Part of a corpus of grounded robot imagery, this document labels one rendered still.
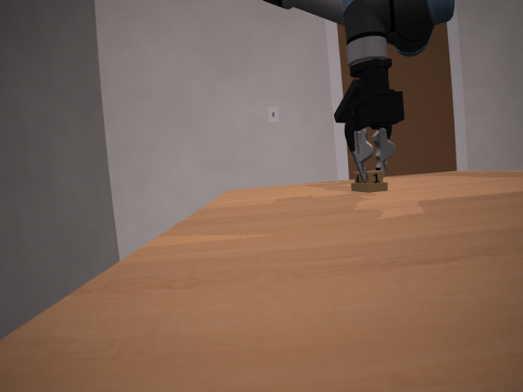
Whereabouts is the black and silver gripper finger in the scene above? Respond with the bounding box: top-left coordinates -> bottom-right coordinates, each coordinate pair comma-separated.
344,115 -> 373,182
373,124 -> 396,179

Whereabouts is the tan wooden tray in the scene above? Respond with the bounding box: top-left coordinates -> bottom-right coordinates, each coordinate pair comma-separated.
351,182 -> 388,193

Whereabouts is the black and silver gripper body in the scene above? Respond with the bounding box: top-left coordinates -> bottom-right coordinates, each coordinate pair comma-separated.
347,59 -> 405,130

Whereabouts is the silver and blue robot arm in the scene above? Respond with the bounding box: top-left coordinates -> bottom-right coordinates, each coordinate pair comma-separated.
263,0 -> 455,123

